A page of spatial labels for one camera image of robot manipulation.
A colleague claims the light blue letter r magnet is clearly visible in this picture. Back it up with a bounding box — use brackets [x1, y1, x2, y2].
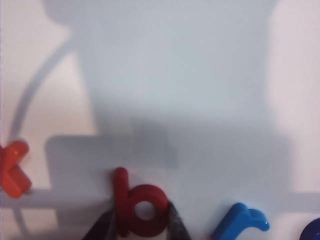
[210, 202, 271, 240]

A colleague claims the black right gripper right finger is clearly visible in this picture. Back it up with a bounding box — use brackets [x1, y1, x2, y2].
[164, 201, 195, 240]

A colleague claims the orange letter k magnet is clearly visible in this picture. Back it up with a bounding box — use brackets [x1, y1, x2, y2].
[0, 140, 33, 199]

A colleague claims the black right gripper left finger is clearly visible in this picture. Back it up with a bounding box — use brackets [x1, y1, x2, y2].
[83, 199, 118, 240]

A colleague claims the red letter b magnet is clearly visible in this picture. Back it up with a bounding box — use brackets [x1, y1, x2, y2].
[113, 167, 170, 239]

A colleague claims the dark blue letter g magnet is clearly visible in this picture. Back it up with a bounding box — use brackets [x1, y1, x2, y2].
[299, 217, 320, 240]

